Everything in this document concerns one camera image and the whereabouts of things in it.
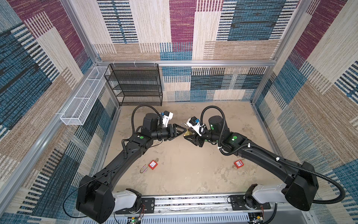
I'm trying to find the red padlock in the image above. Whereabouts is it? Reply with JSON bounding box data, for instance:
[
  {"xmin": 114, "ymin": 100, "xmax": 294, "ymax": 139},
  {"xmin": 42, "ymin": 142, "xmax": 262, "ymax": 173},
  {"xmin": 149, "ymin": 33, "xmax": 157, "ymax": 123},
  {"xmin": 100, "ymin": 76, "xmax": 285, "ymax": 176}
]
[
  {"xmin": 232, "ymin": 159, "xmax": 244, "ymax": 169},
  {"xmin": 140, "ymin": 159, "xmax": 158, "ymax": 174}
]

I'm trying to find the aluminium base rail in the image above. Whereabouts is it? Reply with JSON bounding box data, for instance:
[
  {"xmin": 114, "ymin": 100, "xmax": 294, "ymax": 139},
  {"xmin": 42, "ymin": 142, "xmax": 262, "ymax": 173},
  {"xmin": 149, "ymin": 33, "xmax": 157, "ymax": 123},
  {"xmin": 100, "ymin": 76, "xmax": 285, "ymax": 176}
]
[{"xmin": 69, "ymin": 193, "xmax": 311, "ymax": 224}]

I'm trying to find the brass padlock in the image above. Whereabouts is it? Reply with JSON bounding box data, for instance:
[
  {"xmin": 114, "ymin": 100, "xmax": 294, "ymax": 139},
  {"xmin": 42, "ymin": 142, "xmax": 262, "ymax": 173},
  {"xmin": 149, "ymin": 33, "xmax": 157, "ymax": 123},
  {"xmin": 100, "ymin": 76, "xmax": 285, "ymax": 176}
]
[{"xmin": 180, "ymin": 123, "xmax": 193, "ymax": 137}]

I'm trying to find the black mounting plate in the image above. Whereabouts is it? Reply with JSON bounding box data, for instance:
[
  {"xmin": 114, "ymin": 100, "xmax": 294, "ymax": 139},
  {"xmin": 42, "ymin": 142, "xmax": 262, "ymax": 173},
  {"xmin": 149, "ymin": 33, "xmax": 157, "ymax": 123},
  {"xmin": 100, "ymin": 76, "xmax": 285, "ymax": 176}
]
[
  {"xmin": 115, "ymin": 197, "xmax": 155, "ymax": 215},
  {"xmin": 227, "ymin": 194, "xmax": 271, "ymax": 211}
]

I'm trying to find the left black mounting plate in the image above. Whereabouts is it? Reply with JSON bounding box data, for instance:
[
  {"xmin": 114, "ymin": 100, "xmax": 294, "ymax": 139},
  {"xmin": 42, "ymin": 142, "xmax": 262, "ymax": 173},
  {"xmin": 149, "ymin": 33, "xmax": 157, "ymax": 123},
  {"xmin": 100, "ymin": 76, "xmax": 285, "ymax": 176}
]
[{"xmin": 115, "ymin": 197, "xmax": 155, "ymax": 215}]

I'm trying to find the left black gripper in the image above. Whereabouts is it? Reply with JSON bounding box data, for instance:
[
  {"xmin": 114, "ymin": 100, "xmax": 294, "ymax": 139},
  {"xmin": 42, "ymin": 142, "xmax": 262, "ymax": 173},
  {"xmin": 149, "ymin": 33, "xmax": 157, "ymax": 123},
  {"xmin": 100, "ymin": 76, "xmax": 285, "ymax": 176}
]
[{"xmin": 150, "ymin": 124, "xmax": 186, "ymax": 141}]

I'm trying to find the white wire mesh basket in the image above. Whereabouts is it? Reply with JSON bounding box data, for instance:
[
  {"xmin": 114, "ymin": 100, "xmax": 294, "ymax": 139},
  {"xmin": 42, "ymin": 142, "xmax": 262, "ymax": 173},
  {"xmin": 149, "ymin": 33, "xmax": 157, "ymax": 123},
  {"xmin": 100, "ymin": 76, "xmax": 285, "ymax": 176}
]
[{"xmin": 60, "ymin": 66, "xmax": 107, "ymax": 126}]

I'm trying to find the black wire shelf rack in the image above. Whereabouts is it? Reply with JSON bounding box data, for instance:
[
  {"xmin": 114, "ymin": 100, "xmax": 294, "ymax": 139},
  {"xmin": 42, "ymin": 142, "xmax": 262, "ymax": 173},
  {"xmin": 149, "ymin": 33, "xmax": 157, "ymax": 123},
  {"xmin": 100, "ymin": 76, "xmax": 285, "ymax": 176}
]
[{"xmin": 104, "ymin": 63, "xmax": 163, "ymax": 106}]

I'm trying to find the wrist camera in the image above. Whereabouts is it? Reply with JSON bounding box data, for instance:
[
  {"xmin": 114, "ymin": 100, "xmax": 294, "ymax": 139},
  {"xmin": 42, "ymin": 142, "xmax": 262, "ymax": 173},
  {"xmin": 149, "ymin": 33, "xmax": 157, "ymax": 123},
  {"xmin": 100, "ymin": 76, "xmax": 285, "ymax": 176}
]
[
  {"xmin": 186, "ymin": 116, "xmax": 206, "ymax": 136},
  {"xmin": 161, "ymin": 111, "xmax": 173, "ymax": 127}
]

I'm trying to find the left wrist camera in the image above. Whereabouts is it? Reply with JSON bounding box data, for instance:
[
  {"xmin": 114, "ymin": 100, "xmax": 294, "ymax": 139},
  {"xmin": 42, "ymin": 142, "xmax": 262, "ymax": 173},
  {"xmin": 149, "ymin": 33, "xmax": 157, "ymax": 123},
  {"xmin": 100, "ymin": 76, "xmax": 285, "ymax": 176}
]
[{"xmin": 161, "ymin": 111, "xmax": 173, "ymax": 127}]

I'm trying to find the right black corrugated cable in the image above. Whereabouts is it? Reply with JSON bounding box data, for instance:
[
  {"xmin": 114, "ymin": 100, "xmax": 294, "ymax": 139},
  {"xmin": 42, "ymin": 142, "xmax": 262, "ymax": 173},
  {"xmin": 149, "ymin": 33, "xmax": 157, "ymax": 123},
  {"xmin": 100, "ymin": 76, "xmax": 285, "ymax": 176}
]
[{"xmin": 200, "ymin": 105, "xmax": 346, "ymax": 204}]

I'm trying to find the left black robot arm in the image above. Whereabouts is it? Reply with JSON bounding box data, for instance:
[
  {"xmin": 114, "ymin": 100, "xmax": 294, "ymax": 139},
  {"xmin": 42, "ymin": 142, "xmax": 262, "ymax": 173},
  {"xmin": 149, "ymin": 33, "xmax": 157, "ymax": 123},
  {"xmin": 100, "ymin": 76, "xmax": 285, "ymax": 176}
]
[{"xmin": 76, "ymin": 112, "xmax": 186, "ymax": 224}]

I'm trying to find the left black cable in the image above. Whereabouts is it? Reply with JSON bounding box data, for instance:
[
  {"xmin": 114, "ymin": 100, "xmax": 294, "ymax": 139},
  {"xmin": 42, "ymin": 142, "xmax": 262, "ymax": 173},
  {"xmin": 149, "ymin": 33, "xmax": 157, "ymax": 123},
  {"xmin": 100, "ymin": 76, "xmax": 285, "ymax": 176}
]
[{"xmin": 131, "ymin": 105, "xmax": 163, "ymax": 134}]

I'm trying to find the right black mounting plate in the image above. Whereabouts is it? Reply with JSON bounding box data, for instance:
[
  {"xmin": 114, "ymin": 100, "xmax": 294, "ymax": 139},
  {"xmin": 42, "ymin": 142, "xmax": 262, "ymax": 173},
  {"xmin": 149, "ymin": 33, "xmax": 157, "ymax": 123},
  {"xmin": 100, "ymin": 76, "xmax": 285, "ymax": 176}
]
[{"xmin": 227, "ymin": 194, "xmax": 271, "ymax": 211}]

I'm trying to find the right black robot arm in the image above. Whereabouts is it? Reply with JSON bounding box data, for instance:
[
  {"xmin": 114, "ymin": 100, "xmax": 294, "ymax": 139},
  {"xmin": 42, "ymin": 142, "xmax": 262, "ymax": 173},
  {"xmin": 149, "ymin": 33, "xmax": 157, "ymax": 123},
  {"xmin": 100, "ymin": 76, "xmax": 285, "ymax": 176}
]
[{"xmin": 184, "ymin": 116, "xmax": 319, "ymax": 211}]

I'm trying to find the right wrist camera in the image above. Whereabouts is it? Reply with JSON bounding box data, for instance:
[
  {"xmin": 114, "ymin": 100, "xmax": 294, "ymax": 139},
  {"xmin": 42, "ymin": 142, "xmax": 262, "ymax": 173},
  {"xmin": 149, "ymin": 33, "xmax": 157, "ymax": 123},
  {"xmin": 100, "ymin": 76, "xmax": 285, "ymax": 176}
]
[{"xmin": 186, "ymin": 116, "xmax": 206, "ymax": 136}]

